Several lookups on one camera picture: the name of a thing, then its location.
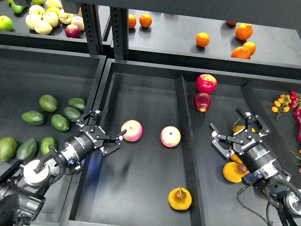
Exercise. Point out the pale yellow pear left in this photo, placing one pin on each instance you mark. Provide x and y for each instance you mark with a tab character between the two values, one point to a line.
31	20

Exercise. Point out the black shelf post left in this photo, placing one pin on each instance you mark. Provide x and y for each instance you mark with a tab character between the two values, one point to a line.
92	28

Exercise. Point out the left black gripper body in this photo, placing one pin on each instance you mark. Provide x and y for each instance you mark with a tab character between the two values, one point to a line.
83	143

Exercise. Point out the orange on shelf left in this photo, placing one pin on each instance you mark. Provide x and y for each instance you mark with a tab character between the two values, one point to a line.
131	21

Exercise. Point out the pink apple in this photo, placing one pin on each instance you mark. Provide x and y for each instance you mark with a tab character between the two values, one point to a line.
170	136
133	129

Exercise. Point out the red apple upper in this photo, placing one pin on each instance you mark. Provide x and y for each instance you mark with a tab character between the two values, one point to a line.
206	83

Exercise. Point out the orange on shelf centre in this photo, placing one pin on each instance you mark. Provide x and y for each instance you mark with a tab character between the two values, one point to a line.
202	39

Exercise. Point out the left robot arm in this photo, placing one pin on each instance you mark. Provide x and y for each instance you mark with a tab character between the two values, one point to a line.
23	186

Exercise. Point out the pale yellow pear centre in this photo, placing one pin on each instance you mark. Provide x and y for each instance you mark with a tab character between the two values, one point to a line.
51	18

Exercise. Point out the avocado top left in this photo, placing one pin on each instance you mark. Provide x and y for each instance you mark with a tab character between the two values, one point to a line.
48	103

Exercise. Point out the avocado centre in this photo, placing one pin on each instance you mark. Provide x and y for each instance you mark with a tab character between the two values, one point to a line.
60	122

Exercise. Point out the dark avocado lower left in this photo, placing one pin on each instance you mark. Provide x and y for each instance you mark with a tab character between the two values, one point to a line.
27	150

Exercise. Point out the yellow pear with stem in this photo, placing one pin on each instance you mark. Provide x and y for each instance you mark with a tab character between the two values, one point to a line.
239	125

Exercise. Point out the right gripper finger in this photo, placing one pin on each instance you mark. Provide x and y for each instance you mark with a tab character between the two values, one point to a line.
255	127
225	145

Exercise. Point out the small orange on shelf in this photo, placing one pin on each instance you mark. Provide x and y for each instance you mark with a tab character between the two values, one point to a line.
251	46

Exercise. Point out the avocado top right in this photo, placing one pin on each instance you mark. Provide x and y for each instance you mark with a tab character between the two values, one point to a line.
77	103

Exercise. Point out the orange cherry tomato bunch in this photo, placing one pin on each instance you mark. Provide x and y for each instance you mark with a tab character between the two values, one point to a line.
281	105

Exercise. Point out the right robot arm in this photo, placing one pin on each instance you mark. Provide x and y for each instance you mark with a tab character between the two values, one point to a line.
279	192

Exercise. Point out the pale yellow pear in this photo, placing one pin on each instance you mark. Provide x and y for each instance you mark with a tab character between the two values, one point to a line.
31	20
64	17
51	18
43	27

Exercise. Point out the red apple on shelf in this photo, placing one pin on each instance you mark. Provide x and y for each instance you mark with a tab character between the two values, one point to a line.
72	31

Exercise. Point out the black shelf post right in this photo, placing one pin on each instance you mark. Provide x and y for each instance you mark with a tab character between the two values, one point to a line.
119	26

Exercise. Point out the large orange on shelf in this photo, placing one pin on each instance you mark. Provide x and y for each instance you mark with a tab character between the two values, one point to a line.
244	31

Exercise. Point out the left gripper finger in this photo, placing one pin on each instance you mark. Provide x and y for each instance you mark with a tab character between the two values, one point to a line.
109	144
91	119

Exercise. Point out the black shelf post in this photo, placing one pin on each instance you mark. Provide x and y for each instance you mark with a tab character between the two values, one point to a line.
119	26
92	28

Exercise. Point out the avocado middle right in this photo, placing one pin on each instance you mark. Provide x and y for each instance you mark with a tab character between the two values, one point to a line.
71	113

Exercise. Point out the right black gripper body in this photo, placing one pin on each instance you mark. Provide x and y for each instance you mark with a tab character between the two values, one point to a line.
254	154

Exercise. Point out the pale yellow pear right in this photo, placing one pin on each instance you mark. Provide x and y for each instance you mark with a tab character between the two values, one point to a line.
64	17

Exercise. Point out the pink apple left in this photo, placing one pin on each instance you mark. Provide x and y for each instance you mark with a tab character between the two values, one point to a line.
133	129

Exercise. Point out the pale yellow pear front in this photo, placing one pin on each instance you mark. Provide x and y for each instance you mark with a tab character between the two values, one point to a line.
43	27

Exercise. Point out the peach on shelf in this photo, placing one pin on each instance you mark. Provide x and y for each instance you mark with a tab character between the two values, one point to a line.
78	21

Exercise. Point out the light green avocado far left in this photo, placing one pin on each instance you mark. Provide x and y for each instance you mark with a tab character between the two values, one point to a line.
8	148

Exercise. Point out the dark red apple lower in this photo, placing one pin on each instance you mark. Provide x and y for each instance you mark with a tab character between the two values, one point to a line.
202	102

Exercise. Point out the pink apple right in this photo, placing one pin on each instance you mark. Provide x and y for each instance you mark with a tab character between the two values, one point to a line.
170	136

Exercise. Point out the front orange on shelf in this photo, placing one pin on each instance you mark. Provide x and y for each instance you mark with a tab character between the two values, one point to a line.
241	52

